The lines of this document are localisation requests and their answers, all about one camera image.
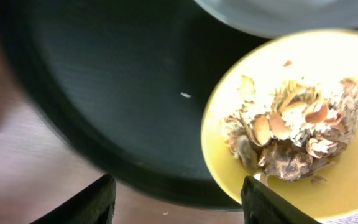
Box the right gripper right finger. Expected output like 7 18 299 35
241 176 320 224

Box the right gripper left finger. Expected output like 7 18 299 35
32 174 116 224

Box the food scraps pile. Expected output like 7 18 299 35
221 74 358 183

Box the yellow bowl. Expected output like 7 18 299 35
201 30 358 220

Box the round black tray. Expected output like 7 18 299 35
0 0 272 210

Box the grey round plate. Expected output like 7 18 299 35
195 0 358 38

